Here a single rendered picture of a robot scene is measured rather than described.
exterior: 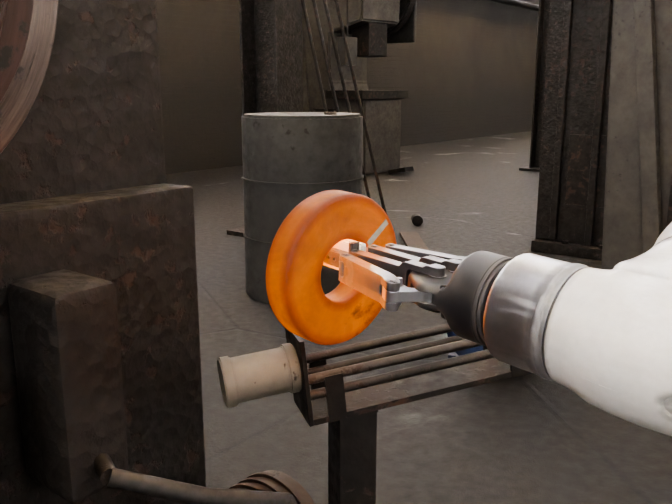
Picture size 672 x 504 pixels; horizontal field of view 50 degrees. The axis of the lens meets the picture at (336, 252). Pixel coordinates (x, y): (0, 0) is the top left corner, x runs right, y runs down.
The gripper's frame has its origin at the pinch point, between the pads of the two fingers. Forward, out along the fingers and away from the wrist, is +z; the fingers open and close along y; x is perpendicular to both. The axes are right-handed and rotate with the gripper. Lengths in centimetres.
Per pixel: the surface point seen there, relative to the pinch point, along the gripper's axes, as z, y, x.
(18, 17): 18.6, -22.6, 21.2
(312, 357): 12.0, 8.1, -17.5
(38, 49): 20.7, -20.2, 18.5
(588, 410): 44, 156, -86
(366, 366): 4.3, 9.9, -16.6
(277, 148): 201, 154, -20
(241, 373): 12.0, -2.8, -16.6
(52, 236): 30.2, -16.3, -2.2
